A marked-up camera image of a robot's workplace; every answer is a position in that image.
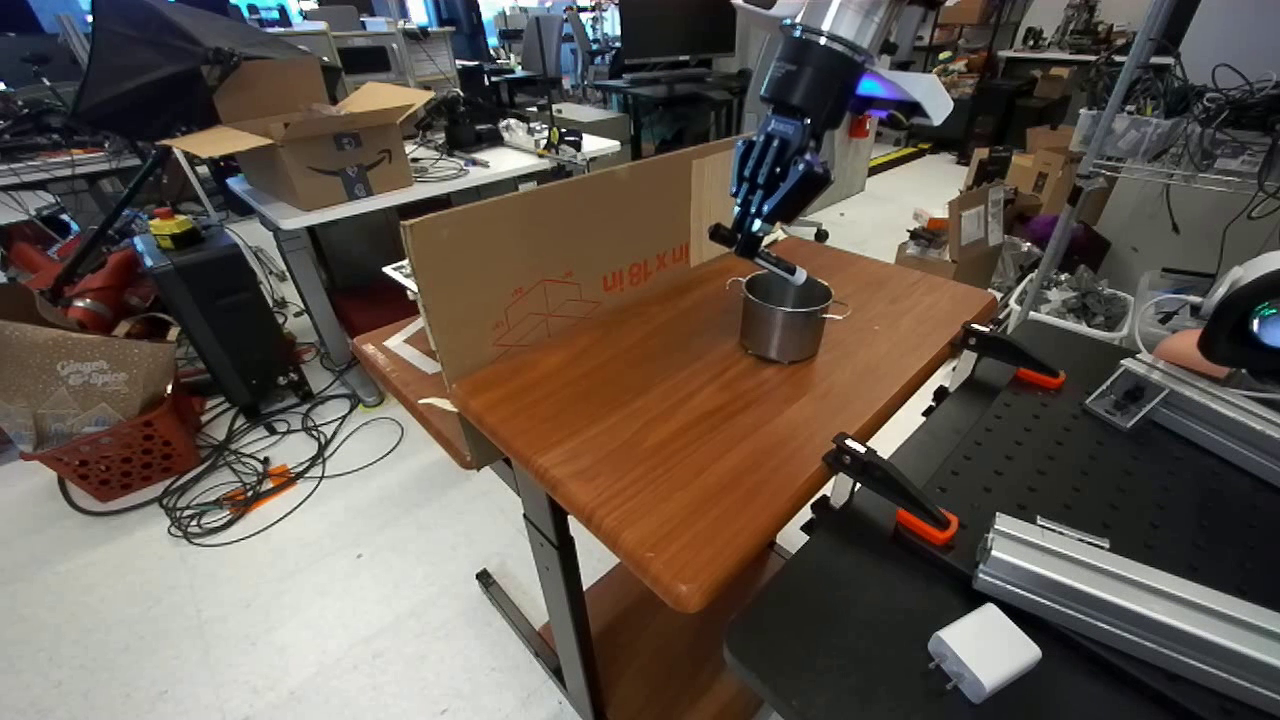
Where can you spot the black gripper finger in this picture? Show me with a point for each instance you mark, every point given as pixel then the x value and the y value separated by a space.
pixel 738 241
pixel 800 230

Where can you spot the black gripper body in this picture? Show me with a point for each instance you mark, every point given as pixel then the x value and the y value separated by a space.
pixel 777 174

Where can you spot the black and white marker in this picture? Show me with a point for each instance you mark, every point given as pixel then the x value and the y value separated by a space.
pixel 793 274

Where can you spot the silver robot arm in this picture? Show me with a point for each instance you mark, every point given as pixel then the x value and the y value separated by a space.
pixel 806 94

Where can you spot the small steel pot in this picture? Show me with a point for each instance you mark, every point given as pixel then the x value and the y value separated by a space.
pixel 784 320

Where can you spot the light wooden board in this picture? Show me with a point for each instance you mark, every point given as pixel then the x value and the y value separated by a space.
pixel 711 199

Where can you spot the red fire extinguisher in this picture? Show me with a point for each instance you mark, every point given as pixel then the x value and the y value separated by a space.
pixel 862 125

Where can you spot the black computer monitor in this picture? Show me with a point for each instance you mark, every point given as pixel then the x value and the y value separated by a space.
pixel 652 31

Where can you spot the brown cardboard panel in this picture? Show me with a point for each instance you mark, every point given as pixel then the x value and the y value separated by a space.
pixel 503 274

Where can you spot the near black orange clamp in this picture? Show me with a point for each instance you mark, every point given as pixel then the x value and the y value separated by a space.
pixel 915 509

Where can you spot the black orange clamp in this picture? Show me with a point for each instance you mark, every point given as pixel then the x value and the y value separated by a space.
pixel 1026 365
pixel 915 509

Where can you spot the wooden desk with metal legs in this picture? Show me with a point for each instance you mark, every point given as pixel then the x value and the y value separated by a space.
pixel 652 461

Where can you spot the far black orange clamp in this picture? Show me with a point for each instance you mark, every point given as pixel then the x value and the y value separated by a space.
pixel 1026 365

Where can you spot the grey background desk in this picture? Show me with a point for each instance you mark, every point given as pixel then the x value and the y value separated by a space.
pixel 439 187

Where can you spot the black perforated breadboard table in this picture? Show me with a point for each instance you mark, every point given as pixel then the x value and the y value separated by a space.
pixel 843 635

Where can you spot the open cardboard box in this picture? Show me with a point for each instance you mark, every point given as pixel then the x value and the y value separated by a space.
pixel 275 116

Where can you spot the white power adapter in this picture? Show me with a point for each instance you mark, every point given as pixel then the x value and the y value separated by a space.
pixel 982 654

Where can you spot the black control box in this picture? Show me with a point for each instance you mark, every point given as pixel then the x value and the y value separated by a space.
pixel 224 316

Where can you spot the yellow emergency stop button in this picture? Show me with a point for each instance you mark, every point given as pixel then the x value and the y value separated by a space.
pixel 174 230

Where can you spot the black photography umbrella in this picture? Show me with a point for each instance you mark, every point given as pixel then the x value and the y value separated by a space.
pixel 155 69

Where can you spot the red plastic basket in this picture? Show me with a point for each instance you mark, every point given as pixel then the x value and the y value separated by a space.
pixel 133 453

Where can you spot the brown paper bag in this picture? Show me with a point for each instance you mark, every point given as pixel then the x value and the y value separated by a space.
pixel 64 381

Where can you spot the near aluminium extrusion rail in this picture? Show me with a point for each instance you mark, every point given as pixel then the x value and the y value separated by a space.
pixel 1151 615

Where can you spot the aluminium extrusion rail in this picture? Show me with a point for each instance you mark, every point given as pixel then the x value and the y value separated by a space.
pixel 1151 615
pixel 1214 418

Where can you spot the far aluminium extrusion rail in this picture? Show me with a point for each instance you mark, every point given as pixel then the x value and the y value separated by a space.
pixel 1214 418

